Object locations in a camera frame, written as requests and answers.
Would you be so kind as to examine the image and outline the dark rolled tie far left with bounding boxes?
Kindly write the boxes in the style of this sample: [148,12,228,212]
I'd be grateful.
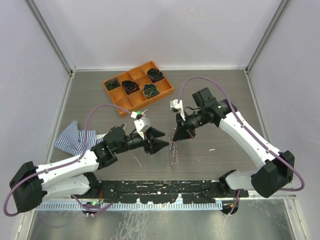
[104,77,120,91]

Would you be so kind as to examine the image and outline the slotted cable duct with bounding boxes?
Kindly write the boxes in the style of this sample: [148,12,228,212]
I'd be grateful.
[35,199,223,211]

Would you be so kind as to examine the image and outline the left aluminium frame post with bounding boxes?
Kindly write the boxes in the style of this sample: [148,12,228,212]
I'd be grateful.
[25,0,76,75]

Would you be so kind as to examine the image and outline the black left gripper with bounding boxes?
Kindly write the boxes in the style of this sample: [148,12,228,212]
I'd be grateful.
[114,127,169,154]

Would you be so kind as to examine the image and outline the orange compartment tray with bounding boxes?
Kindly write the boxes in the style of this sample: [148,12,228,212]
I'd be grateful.
[102,61,174,117]

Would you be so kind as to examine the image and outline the black mounting base plate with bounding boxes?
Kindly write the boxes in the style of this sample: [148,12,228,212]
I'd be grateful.
[76,180,237,204]

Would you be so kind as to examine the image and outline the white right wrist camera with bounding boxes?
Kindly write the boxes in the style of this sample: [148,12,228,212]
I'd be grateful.
[169,99,186,121]

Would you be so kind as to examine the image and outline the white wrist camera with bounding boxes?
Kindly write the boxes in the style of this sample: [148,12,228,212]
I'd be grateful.
[134,116,151,140]
[169,99,186,121]

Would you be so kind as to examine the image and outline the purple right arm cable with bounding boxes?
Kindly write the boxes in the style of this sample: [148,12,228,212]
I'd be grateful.
[177,76,306,216]

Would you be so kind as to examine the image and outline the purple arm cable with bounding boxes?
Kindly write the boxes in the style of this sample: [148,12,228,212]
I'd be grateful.
[177,76,306,216]
[4,104,141,216]

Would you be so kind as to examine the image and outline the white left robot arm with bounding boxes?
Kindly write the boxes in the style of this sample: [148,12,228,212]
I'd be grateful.
[9,126,169,214]

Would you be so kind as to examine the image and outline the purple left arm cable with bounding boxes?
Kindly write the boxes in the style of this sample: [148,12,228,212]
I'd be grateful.
[4,104,141,216]

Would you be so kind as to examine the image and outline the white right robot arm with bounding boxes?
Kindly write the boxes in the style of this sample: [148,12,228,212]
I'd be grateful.
[170,87,295,198]

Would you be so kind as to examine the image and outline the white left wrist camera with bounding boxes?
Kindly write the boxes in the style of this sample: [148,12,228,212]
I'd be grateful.
[134,116,151,140]

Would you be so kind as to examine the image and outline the blue yellow rolled tie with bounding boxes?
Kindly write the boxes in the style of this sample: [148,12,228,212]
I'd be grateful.
[142,83,160,99]

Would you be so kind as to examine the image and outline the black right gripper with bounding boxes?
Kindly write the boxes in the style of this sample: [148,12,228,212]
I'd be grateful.
[173,108,208,141]

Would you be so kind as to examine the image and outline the aluminium corner post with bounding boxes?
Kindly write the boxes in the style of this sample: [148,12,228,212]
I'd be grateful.
[245,0,292,74]

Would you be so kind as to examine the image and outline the blue striped cloth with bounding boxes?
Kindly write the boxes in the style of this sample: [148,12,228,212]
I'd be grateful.
[53,121,106,156]

